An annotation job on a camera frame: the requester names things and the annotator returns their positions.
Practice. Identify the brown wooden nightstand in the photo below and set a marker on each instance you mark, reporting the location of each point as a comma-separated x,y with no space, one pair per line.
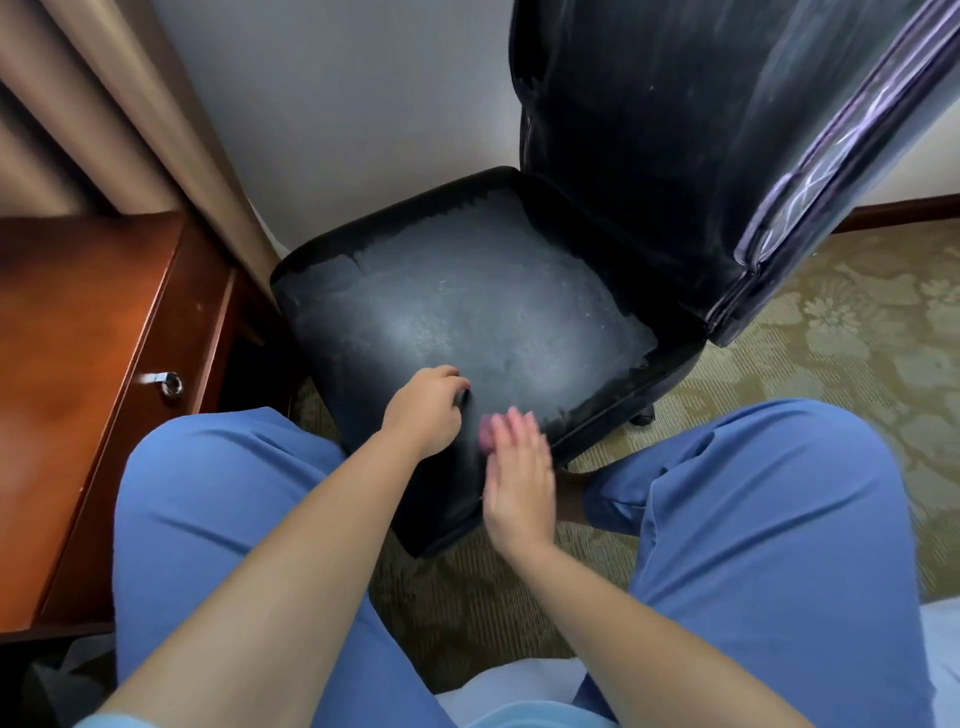
60,375

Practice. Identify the person's right hand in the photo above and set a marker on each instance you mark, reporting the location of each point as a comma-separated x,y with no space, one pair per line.
521,495

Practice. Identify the person's right forearm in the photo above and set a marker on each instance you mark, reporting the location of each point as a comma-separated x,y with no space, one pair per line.
637,637

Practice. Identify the light blue shirt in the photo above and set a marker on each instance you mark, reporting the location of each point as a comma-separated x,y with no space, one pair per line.
525,716

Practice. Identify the white plastic bag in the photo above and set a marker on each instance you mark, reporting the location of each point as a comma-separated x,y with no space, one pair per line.
75,675

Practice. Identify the pink cleaning cloth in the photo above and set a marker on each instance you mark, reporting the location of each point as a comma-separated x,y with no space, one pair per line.
487,433

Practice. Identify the silver drawer knob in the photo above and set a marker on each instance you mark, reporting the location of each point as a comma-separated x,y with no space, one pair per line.
169,383

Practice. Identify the beige curtain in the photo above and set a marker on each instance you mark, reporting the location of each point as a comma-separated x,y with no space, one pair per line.
75,112

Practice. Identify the person's left forearm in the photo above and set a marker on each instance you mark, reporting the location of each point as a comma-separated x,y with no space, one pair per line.
262,600

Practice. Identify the dark wooden baseboard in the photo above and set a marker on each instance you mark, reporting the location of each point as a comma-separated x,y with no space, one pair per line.
900,212

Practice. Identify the blue trousers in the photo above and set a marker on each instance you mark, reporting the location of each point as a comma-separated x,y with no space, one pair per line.
750,525

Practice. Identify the person's left hand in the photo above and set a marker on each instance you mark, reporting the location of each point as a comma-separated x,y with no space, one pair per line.
424,412

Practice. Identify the white sheer curtain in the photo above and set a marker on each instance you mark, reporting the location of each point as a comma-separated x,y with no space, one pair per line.
274,240

